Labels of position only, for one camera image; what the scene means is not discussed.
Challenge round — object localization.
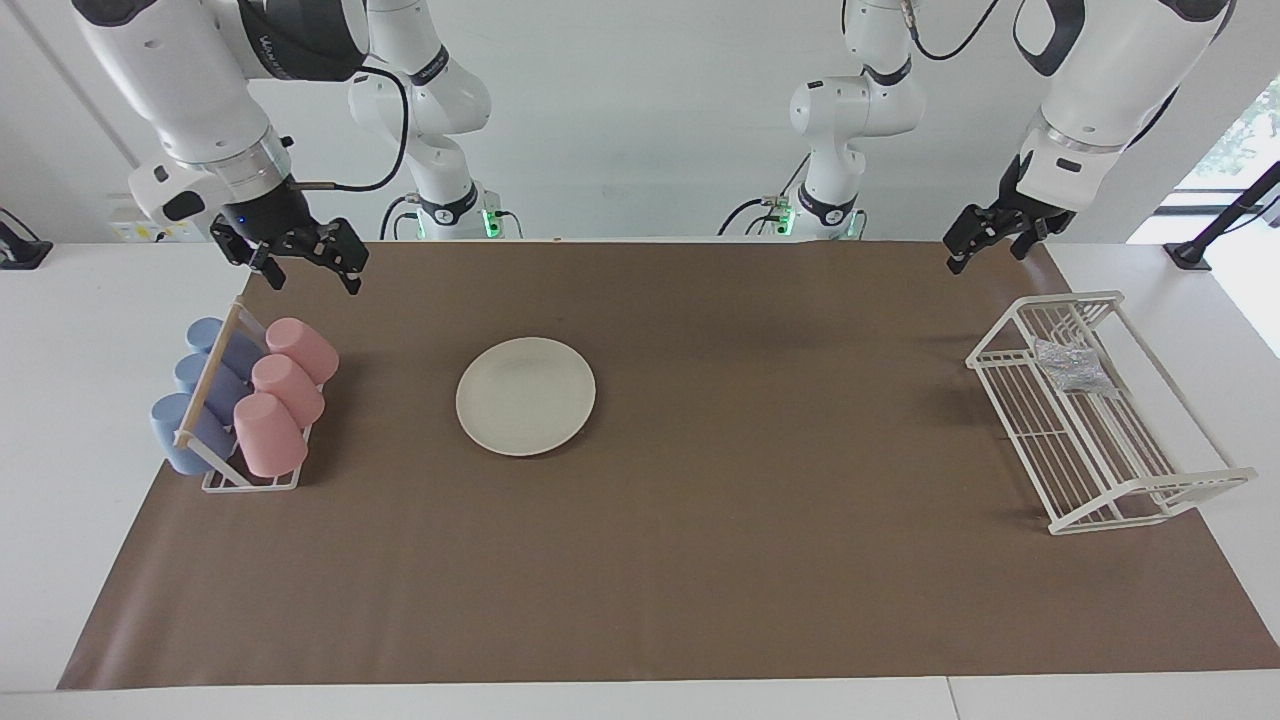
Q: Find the blue plastic cup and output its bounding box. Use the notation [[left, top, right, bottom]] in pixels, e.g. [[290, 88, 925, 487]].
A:
[[186, 317, 266, 381], [174, 352, 251, 426], [150, 392, 239, 476]]

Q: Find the brown paper table mat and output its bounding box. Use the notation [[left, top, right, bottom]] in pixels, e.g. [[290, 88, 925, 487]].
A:
[[57, 240, 1280, 691]]

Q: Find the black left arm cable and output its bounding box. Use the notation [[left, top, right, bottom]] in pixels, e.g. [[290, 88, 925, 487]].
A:
[[900, 0, 1003, 62]]

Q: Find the black left base cable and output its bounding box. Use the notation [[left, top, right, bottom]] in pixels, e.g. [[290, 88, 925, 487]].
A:
[[717, 155, 811, 239]]

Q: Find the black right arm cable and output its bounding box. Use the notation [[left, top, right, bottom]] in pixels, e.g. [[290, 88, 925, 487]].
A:
[[290, 65, 412, 193]]

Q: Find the black right base cable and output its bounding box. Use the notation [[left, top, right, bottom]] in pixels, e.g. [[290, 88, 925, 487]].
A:
[[379, 193, 421, 242]]

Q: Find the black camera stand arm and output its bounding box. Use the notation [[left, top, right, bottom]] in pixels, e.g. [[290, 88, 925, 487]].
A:
[[1163, 160, 1280, 272]]

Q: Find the black table clamp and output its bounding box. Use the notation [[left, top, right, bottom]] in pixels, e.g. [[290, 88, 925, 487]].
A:
[[0, 207, 54, 271]]

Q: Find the white cup holder rack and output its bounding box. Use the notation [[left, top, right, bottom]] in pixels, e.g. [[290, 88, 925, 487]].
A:
[[173, 297, 337, 493]]

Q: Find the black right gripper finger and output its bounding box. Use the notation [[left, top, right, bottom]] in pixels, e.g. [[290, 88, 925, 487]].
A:
[[211, 215, 286, 291], [315, 218, 368, 296]]

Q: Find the white wall power outlet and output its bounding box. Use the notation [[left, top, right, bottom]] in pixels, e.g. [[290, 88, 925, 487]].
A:
[[108, 200, 216, 244]]

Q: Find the black base cable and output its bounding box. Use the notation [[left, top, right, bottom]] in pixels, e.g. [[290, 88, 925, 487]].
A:
[[717, 155, 811, 239], [379, 193, 421, 242]]

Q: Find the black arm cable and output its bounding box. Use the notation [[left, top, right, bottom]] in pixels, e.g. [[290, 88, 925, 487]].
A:
[[900, 0, 1003, 62], [290, 65, 412, 193]]

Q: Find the white wire dish rack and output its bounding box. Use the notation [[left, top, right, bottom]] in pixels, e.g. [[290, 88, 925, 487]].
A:
[[965, 290, 1259, 536]]

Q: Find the pink plastic cup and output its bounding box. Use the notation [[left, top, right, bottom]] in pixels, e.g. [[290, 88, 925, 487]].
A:
[[233, 392, 309, 478], [265, 317, 340, 386], [251, 354, 326, 429]]

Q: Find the cream round plate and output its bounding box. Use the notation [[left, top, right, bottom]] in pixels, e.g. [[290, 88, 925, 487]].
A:
[[455, 336, 597, 458]]

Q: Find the clear plastic snack bag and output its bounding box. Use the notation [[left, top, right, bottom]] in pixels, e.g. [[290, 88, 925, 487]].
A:
[[1033, 338, 1117, 397]]

